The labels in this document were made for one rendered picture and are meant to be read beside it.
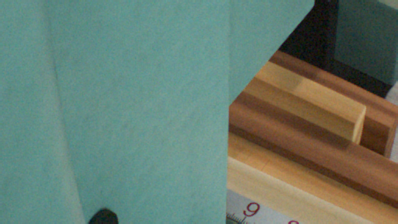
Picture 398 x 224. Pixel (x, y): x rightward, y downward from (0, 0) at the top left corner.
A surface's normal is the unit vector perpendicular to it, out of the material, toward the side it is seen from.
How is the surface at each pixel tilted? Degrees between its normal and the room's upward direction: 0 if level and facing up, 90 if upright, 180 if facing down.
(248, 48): 90
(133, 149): 90
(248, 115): 0
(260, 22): 90
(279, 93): 90
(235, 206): 0
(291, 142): 0
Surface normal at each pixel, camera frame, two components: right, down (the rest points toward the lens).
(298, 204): -0.01, -0.69
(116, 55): 0.84, 0.39
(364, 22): -0.55, 0.62
